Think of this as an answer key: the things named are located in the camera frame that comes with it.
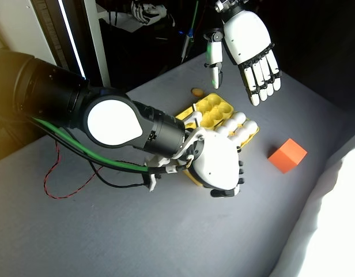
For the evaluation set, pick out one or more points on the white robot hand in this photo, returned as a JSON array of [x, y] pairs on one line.
[[246, 37], [218, 164]]

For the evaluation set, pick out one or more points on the yellow egg carton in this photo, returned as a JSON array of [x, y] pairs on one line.
[[213, 111]]

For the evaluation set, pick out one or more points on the white tube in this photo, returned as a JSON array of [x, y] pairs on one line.
[[185, 49]]

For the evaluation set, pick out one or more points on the orange cube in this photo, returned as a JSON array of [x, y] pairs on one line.
[[287, 155]]

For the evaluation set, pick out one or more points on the small tan cookie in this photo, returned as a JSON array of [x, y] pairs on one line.
[[197, 92]]

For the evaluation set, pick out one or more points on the black white teleoperation glove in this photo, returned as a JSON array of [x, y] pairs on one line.
[[145, 11]]

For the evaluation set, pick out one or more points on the grey table cloth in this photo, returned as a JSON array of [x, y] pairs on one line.
[[137, 231]]

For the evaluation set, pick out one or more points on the white cloth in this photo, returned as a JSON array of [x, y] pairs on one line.
[[333, 231]]

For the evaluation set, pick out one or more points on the white light strip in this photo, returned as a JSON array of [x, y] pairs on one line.
[[71, 37]]

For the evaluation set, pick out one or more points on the white cabinet panel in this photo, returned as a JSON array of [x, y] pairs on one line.
[[19, 26]]

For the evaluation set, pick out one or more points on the white upright post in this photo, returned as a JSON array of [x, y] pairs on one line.
[[96, 40]]

